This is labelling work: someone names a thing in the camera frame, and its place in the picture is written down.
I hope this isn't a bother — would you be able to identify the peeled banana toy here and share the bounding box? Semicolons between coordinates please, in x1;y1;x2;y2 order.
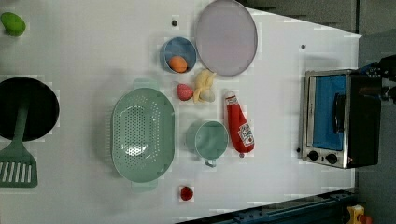
193;69;216;103

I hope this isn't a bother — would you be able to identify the pink strawberry toy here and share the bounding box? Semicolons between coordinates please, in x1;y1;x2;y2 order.
177;84;193;101

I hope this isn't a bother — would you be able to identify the green mug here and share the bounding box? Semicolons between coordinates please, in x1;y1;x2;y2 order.
186;120;229;168

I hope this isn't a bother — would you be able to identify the red ketchup bottle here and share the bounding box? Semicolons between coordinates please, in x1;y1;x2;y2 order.
225;91;255;158

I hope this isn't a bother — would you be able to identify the orange egg toy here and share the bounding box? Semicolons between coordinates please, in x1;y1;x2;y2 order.
168;56;188;73

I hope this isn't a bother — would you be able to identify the green oval colander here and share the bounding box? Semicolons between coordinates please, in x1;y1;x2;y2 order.
111;78;176;192

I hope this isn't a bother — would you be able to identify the blue bowl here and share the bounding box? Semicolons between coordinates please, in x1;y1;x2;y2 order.
160;37;197;74

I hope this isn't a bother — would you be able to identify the large lilac plate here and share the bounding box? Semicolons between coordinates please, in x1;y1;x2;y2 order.
195;0;258;76

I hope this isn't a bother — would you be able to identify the small red strawberry toy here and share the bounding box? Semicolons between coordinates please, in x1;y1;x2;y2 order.
180;187;193;201

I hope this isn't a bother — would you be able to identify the black frying pan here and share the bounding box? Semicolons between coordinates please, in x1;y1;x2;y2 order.
0;77;60;142

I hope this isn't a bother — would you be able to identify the green slotted spatula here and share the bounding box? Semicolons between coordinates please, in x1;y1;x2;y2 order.
0;97;38;188

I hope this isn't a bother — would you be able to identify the yellow red toy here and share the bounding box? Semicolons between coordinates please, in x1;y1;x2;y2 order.
347;204;373;224

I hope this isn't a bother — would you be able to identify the green pear toy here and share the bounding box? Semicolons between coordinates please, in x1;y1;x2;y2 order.
1;12;26;37

